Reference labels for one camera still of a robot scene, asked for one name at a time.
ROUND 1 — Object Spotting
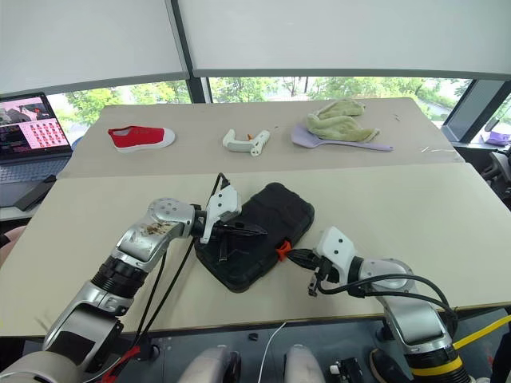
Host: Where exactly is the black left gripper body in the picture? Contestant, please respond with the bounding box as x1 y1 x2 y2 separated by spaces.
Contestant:
211 221 241 264

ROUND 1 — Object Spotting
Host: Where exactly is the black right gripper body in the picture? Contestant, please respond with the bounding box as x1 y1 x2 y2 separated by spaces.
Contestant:
307 255 333 298

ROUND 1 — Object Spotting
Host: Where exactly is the black plastic tool case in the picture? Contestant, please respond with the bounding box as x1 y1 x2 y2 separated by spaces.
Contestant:
194 181 316 294

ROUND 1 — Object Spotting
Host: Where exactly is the white glue gun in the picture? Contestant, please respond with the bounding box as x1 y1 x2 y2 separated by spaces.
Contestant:
221 128 271 158

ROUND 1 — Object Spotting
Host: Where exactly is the black table crossbar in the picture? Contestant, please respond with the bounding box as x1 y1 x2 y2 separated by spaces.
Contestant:
376 318 395 342
139 342 161 361

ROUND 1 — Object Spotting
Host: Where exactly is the grey rounded shape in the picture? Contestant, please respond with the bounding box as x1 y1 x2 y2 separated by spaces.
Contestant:
283 344 325 383
178 344 243 383

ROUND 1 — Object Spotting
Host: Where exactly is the purple silicone spatula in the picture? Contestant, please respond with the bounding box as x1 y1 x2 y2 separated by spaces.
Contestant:
290 122 395 153

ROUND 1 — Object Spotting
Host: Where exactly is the black white small device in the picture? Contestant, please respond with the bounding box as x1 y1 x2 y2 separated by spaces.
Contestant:
330 356 365 383

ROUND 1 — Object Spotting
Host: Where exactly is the black shoe brown sole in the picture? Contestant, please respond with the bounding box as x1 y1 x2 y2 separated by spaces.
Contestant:
368 347 414 383

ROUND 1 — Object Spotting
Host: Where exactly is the red canvas shoe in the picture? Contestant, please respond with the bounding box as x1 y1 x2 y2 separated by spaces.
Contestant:
108 125 177 154

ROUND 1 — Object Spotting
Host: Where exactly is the green towel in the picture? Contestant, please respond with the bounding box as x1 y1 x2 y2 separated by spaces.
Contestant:
306 99 381 144

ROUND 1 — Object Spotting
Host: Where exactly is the clear plastic scrap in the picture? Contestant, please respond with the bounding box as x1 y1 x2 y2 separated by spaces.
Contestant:
418 145 457 156

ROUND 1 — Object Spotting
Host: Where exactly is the flat black phone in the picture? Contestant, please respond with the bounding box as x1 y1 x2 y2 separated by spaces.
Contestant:
13 174 57 212

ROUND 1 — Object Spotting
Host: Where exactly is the white roller blind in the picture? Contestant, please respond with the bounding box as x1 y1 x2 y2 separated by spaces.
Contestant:
0 0 191 97
175 0 511 84

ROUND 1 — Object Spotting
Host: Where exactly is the purple crumpled object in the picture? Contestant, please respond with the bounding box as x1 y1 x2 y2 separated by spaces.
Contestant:
480 128 511 148

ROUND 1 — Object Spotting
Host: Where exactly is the open laptop pink screen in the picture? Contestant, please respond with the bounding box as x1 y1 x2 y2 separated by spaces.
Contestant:
0 92 74 185

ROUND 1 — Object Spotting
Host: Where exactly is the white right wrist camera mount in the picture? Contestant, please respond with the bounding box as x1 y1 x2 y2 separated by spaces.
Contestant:
312 226 358 282

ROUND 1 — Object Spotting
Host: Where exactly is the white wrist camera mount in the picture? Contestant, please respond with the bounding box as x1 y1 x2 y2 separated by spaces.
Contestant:
312 226 358 282
199 184 244 245

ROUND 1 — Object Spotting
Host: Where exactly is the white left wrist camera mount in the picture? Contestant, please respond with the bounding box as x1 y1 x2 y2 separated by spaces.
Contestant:
199 184 244 245

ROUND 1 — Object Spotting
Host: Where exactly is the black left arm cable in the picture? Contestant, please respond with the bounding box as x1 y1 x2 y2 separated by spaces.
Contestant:
133 253 168 348
137 172 232 340

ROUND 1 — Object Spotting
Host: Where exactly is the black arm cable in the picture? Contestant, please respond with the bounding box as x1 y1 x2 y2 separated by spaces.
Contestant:
133 253 168 348
317 274 459 324
137 172 232 340

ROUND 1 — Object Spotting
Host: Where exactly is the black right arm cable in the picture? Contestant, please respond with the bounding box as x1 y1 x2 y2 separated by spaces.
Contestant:
317 274 459 324

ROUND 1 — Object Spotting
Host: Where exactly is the white thin cable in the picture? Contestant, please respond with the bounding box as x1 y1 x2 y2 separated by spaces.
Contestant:
256 321 289 383

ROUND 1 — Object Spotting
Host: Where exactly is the red tape cable wrap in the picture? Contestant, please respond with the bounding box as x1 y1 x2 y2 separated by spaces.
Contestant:
118 345 141 363

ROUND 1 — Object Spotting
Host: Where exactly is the grey window post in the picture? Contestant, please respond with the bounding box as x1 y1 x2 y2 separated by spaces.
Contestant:
164 0 213 105

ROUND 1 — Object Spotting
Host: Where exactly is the dark slanted window frame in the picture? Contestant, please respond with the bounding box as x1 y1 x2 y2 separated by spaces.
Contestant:
440 78 511 144

